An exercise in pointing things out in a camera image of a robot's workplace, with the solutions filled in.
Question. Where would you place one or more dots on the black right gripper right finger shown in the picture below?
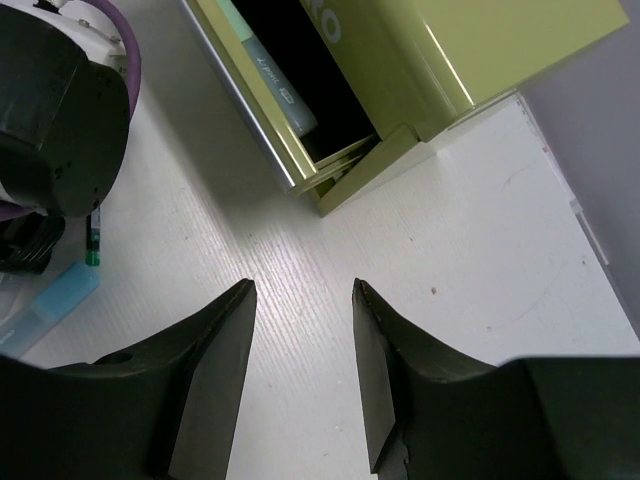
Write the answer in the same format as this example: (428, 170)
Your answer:
(433, 412)

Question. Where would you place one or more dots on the green gel pen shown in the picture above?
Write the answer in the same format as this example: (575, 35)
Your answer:
(93, 238)

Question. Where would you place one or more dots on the green cabinet top drawer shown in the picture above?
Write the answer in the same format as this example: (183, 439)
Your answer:
(299, 35)

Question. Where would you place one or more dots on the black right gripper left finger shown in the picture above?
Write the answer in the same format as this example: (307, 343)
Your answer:
(163, 408)

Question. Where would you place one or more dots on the blue highlighter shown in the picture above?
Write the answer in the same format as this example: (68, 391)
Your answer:
(26, 327)

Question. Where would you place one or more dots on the green metal drawer cabinet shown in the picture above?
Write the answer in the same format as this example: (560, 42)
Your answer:
(422, 68)

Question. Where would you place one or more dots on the orange highlighter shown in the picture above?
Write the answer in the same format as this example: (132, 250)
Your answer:
(15, 290)

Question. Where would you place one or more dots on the green highlighter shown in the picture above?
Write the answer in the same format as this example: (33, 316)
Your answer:
(295, 109)

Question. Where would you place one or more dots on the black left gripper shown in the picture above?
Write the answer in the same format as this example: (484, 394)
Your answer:
(65, 120)

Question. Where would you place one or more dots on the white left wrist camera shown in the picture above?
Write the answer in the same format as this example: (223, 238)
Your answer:
(103, 46)

